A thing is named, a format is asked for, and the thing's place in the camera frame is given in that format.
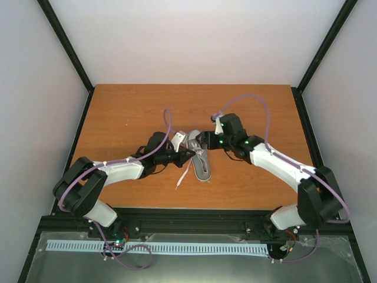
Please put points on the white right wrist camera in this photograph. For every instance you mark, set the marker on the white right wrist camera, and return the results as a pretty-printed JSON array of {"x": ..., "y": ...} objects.
[{"x": 218, "y": 125}]

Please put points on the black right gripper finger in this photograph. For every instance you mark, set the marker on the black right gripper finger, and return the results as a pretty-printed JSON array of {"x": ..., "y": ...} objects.
[
  {"x": 204, "y": 145},
  {"x": 201, "y": 137}
]

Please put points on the grey metal base plate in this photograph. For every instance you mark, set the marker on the grey metal base plate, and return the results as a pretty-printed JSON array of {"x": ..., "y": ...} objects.
[{"x": 327, "y": 259}]

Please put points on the light blue slotted cable duct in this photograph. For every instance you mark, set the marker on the light blue slotted cable duct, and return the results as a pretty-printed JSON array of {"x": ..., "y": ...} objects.
[{"x": 165, "y": 248}]

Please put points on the black aluminium frame post left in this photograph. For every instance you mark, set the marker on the black aluminium frame post left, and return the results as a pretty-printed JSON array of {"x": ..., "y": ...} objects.
[{"x": 65, "y": 42}]

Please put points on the grey canvas sneaker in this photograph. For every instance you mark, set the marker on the grey canvas sneaker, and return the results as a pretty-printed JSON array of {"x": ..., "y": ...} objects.
[{"x": 192, "y": 135}]

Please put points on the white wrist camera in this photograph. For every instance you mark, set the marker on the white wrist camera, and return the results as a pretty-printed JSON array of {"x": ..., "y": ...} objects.
[
  {"x": 218, "y": 125},
  {"x": 179, "y": 138}
]

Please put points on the white shoelace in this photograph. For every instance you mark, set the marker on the white shoelace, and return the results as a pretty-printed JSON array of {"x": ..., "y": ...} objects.
[{"x": 188, "y": 165}]

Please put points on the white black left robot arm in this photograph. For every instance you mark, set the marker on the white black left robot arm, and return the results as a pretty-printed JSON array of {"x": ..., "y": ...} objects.
[{"x": 79, "y": 189}]

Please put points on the black table side rail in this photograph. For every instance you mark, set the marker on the black table side rail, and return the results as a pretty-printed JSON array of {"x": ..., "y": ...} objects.
[
  {"x": 73, "y": 141},
  {"x": 315, "y": 153}
]

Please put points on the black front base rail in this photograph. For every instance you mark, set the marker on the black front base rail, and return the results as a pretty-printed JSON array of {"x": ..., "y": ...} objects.
[{"x": 139, "y": 223}]

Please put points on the black aluminium frame post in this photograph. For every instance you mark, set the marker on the black aluminium frame post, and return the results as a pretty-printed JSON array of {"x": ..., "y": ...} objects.
[
  {"x": 327, "y": 42},
  {"x": 65, "y": 42}
]

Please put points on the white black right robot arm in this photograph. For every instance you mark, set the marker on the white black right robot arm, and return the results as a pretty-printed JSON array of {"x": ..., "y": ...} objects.
[{"x": 318, "y": 198}]

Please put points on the black right table side rail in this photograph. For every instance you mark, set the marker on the black right table side rail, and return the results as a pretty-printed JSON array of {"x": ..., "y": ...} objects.
[{"x": 315, "y": 153}]

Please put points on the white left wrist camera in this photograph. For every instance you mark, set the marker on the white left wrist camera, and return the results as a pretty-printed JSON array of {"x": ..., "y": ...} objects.
[{"x": 179, "y": 138}]

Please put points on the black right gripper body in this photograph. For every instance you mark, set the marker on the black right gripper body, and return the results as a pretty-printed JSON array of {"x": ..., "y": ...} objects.
[{"x": 212, "y": 144}]

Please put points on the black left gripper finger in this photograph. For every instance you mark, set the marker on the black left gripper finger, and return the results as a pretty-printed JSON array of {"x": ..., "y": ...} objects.
[
  {"x": 187, "y": 151},
  {"x": 186, "y": 156}
]

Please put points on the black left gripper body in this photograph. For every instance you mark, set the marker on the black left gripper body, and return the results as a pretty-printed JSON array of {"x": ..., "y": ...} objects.
[{"x": 172, "y": 161}]

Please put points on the black left table side rail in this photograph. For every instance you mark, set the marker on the black left table side rail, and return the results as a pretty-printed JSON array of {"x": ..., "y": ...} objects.
[{"x": 73, "y": 141}]

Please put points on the black aluminium frame post right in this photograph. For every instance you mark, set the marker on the black aluminium frame post right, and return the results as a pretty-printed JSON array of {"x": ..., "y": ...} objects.
[{"x": 327, "y": 42}]

